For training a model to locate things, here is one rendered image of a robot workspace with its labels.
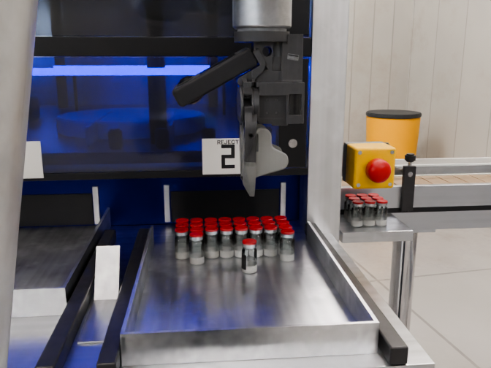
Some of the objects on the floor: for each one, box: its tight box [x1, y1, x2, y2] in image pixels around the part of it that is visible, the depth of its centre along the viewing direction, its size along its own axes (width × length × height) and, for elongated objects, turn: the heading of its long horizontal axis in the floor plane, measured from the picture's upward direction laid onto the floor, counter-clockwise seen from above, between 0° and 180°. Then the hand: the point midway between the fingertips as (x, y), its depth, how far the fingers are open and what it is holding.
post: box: [299, 0, 350, 243], centre depth 89 cm, size 6×6×210 cm
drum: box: [366, 110, 422, 159], centre depth 446 cm, size 46×46×74 cm
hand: (245, 184), depth 71 cm, fingers closed
